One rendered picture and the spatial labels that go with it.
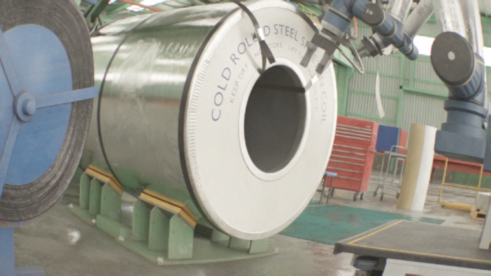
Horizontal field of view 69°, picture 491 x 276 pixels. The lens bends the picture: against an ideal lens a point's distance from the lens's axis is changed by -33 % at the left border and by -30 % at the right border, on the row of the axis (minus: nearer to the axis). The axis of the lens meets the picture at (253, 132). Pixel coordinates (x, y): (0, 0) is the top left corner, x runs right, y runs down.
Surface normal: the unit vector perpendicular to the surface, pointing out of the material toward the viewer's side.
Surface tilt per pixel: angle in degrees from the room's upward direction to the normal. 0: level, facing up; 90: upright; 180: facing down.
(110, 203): 90
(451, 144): 90
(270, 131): 76
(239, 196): 90
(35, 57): 90
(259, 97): 116
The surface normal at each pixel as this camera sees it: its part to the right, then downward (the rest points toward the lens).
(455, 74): -0.60, -0.02
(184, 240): 0.80, 0.13
